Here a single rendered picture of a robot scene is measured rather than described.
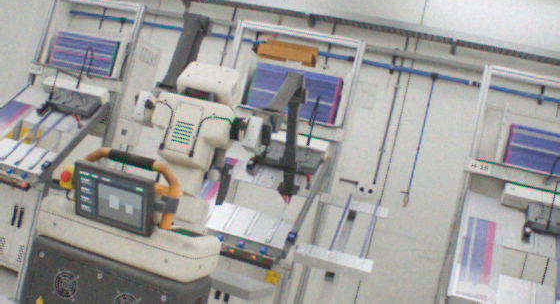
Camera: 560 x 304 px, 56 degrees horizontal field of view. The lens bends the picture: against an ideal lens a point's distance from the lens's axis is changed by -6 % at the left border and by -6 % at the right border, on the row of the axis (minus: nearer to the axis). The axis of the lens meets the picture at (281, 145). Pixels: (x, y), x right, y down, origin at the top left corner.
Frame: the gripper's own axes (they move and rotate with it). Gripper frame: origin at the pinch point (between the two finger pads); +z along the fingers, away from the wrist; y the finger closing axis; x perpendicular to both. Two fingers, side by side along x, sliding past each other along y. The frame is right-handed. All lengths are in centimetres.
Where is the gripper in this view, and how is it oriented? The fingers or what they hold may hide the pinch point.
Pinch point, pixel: (287, 202)
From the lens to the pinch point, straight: 281.6
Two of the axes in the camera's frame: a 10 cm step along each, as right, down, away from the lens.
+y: -9.4, -2.2, 2.7
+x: -3.5, 5.1, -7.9
